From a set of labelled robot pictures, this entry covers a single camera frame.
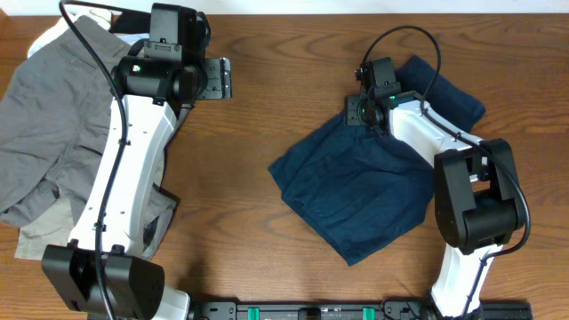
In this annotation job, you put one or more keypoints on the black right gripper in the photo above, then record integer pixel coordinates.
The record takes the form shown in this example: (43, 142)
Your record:
(350, 117)

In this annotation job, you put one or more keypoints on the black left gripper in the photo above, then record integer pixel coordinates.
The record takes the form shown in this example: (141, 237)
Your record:
(217, 78)

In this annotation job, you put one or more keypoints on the navy blue shorts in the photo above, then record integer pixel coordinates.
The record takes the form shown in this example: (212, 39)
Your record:
(358, 188)

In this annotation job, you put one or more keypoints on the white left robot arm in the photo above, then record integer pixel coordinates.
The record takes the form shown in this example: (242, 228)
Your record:
(101, 270)

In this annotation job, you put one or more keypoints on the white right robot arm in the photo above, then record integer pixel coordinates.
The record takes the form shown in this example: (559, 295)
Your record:
(478, 202)

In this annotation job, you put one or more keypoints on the light blue garment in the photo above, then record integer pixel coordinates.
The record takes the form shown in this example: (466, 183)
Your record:
(131, 39)

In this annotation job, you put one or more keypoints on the black garment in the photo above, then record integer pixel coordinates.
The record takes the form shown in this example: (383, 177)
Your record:
(130, 23)

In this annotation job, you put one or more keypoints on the white garment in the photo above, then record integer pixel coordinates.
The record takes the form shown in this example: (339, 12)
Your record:
(102, 17)

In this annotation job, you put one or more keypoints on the grey shorts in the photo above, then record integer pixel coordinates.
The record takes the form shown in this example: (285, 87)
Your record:
(55, 116)

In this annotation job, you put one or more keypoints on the beige shorts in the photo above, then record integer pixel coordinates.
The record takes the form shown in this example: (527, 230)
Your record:
(51, 227)

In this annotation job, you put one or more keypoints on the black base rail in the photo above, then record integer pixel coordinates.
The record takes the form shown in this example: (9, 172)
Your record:
(311, 311)

